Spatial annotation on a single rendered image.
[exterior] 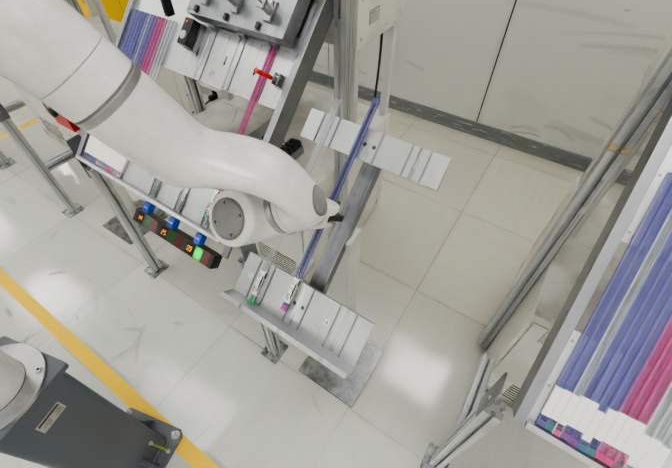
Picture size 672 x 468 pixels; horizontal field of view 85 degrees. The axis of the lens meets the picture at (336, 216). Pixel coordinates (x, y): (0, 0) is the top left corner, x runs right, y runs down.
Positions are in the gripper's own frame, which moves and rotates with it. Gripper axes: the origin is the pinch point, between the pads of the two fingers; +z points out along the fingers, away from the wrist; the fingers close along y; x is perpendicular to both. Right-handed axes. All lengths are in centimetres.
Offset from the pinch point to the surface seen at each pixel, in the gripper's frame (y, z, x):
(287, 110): 25.4, 10.8, -15.7
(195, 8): 59, 5, -33
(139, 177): 65, 4, 19
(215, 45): 55, 11, -26
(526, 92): -15, 180, -70
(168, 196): 52, 4, 19
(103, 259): 124, 40, 84
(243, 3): 45, 7, -37
